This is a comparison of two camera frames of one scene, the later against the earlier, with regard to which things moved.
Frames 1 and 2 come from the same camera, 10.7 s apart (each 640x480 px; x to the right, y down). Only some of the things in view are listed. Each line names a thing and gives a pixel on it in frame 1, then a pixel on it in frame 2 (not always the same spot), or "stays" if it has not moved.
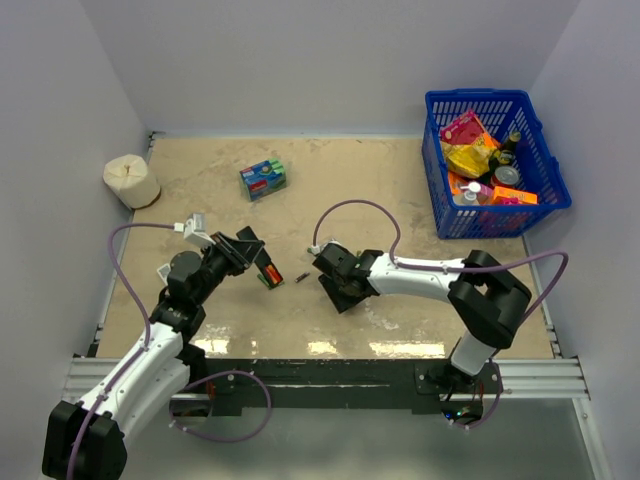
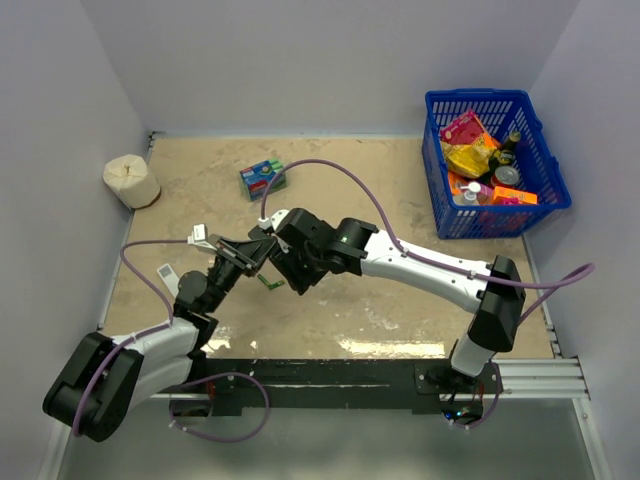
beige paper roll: [131, 180] stays
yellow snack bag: [470, 160] stays
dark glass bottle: [504, 156] stays
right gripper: [341, 302] → [299, 279]
